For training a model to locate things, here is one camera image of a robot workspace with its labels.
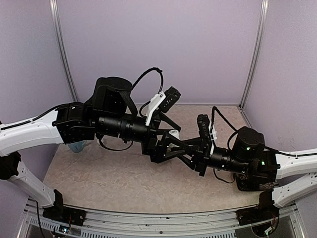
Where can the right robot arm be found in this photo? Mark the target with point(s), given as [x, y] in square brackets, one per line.
[281, 177]

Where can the white pill bottle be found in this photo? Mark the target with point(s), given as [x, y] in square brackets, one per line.
[174, 133]

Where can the light blue mug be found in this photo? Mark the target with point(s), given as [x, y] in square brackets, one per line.
[77, 147]

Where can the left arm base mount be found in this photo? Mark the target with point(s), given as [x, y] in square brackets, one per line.
[71, 216]

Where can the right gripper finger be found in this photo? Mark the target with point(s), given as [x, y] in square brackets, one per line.
[193, 144]
[191, 162]

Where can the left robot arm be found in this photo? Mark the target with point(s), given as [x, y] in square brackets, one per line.
[109, 112]

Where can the black floral square plate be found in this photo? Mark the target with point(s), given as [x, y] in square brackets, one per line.
[255, 182]

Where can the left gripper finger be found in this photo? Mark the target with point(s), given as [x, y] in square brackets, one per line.
[170, 146]
[163, 117]

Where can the left aluminium frame post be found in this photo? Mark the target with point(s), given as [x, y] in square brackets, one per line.
[62, 49]

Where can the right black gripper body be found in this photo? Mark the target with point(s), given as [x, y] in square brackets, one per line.
[202, 163]

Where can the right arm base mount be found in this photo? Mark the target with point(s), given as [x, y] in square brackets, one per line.
[256, 214]

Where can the right aluminium frame post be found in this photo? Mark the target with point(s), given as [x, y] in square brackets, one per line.
[256, 53]

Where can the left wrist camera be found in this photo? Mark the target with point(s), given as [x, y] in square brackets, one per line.
[161, 102]

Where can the front aluminium rail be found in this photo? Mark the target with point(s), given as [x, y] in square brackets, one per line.
[216, 224]

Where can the aluminium frame post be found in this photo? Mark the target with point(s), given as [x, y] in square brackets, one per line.
[62, 49]
[256, 53]

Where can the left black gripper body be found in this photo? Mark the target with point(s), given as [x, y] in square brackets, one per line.
[149, 147]

